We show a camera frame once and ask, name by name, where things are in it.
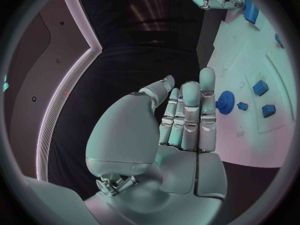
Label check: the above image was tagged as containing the small blue peg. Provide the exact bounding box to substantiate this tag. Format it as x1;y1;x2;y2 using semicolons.
236;101;250;112

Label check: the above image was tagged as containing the blue gear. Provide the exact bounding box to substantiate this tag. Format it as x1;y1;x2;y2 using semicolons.
215;90;236;115

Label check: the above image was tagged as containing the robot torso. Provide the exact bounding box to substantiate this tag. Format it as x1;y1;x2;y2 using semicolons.
3;0;104;183

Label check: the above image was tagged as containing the white task board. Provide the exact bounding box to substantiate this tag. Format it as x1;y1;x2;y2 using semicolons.
206;2;297;169

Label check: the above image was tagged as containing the blue plug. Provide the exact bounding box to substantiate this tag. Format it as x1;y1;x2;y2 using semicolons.
273;33;285;50

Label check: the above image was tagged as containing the large blue block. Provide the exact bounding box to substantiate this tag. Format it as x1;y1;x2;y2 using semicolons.
241;0;260;25

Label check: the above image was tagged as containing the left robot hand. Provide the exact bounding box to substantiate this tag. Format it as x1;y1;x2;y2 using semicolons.
83;66;229;225

